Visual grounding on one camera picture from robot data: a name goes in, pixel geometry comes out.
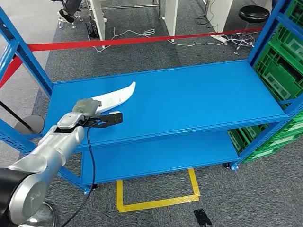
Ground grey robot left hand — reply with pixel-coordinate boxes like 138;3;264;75
72;98;103;117

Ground white plastic mirror housing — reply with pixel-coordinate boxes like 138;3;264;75
91;81;137;114

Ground blue metal shelf rack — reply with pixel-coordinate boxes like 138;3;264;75
0;0;303;195

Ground red barrier tape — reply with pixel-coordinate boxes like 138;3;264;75
0;26;264;89

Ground white desk panel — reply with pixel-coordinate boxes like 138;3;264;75
164;0;178;43
208;0;234;34
89;0;106;48

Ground chrome chair base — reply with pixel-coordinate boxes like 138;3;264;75
57;14;84;29

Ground person's foot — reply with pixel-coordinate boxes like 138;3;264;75
58;0;82;24

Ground chrome round base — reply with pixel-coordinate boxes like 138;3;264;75
19;202;57;227

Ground white power strip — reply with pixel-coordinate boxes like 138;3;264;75
210;33;228;43

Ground green plastic crate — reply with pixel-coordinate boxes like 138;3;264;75
227;125;303;151
241;141;294;164
285;0;303;30
255;47;303;109
268;23;303;76
272;111;303;135

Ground black round stool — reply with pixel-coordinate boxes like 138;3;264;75
222;5;271;54

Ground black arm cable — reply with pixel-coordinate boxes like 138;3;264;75
59;124;96;227

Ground white floor cable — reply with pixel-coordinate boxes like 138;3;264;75
92;28;227;52

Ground metal desk frame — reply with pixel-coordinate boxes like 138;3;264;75
85;0;162;20

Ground black floor cable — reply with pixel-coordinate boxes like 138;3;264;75
195;0;216;26

